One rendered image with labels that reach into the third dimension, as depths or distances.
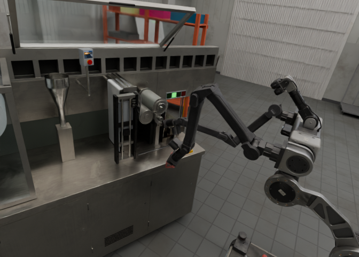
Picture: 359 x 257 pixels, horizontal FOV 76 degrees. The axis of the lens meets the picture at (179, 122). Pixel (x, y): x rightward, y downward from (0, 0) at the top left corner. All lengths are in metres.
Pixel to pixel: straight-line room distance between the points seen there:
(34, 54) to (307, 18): 6.73
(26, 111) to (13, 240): 0.83
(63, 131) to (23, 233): 0.65
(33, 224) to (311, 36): 7.17
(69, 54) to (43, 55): 0.16
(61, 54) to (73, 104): 0.40
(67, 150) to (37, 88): 0.48
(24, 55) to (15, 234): 1.10
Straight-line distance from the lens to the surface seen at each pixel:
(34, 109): 1.98
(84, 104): 2.03
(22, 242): 1.85
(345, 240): 1.64
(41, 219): 1.75
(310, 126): 1.36
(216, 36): 8.15
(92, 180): 1.71
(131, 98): 1.64
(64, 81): 1.63
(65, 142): 1.83
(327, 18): 7.50
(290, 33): 7.56
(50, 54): 1.87
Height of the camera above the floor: 2.03
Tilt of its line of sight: 27 degrees down
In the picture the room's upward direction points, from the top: 7 degrees clockwise
